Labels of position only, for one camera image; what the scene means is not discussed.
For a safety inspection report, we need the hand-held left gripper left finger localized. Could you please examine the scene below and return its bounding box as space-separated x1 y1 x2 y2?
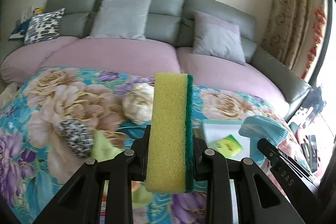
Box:
33 124 151 224

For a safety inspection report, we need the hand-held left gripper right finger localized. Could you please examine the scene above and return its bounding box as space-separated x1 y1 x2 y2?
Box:
193 132 305 224

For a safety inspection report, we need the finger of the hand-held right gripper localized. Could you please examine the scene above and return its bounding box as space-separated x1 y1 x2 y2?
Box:
257 138 289 174

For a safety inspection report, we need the light blue knitted cloth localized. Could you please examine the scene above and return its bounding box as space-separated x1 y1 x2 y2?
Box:
238 115 288 167

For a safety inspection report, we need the green tissue packet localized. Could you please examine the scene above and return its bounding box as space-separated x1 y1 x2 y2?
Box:
210 134 243 160

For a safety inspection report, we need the teal cardboard tray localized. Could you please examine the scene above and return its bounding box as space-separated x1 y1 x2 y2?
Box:
202 119 252 161

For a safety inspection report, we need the light green cloth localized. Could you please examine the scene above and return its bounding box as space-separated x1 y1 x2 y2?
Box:
91 131 154 205

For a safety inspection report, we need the yellow green sponge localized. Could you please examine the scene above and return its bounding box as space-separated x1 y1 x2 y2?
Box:
146 72 195 193

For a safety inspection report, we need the cream lace cloth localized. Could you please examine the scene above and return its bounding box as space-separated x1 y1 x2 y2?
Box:
122 83 155 125

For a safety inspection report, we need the black white speckled cloth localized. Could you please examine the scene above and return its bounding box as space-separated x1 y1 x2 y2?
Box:
58 119 94 159

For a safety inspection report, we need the dark flat panel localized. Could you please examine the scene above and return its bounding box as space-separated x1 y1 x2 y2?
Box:
307 135 319 173

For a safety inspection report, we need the lilac sofa seat cover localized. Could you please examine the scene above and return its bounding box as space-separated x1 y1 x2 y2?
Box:
0 36 286 106

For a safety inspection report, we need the floral blue blanket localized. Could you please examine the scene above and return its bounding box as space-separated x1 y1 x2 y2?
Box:
0 67 311 224

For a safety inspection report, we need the grey lilac pillow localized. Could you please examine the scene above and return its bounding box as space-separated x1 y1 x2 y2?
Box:
192 10 247 66

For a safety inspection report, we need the beige patterned curtain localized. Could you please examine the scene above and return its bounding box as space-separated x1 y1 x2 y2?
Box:
262 0 319 75

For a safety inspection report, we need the grey sofa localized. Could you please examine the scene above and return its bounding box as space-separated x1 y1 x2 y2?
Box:
0 0 313 119

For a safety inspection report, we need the black white patterned pillow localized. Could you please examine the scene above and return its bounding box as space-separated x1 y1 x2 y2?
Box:
23 8 66 45

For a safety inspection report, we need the blue white pillow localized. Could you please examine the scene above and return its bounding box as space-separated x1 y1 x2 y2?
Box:
8 19 33 41

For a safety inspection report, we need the white yellow box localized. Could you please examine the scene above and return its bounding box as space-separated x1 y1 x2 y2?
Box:
21 7 45 21

